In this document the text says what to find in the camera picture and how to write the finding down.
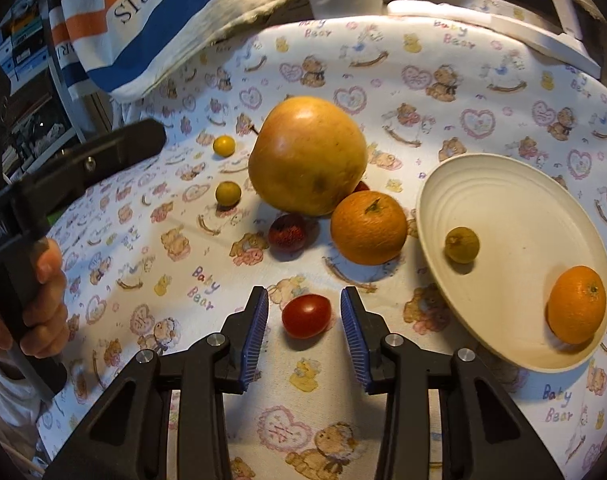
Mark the bear print blanket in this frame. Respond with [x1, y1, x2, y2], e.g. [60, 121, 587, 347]
[36, 17, 607, 480]

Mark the large yellow lemon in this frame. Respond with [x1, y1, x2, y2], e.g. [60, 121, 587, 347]
[248, 96, 368, 217]

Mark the dark red round fruit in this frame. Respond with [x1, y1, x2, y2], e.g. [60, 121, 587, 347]
[268, 213, 308, 253]

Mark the person's left hand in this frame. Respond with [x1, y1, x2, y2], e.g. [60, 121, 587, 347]
[0, 239, 70, 358]

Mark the white bowl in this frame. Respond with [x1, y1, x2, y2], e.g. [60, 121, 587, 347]
[415, 152, 607, 374]

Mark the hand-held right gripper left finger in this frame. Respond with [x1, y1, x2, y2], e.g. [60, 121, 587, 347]
[44, 286, 270, 480]

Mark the blue orange striped cloth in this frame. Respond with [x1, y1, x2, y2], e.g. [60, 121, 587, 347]
[46, 0, 551, 103]

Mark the storage shelf with boxes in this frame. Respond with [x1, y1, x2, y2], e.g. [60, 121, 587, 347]
[0, 0, 87, 173]

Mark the small olive green fruit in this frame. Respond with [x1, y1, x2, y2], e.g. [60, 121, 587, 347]
[444, 227, 480, 264]

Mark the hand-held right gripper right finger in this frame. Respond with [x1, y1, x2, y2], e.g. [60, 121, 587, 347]
[340, 286, 567, 480]

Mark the orange mandarin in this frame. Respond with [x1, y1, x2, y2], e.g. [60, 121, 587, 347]
[330, 191, 408, 266]
[547, 266, 607, 345]

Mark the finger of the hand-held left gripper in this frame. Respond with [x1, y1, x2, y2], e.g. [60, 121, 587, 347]
[14, 120, 167, 217]

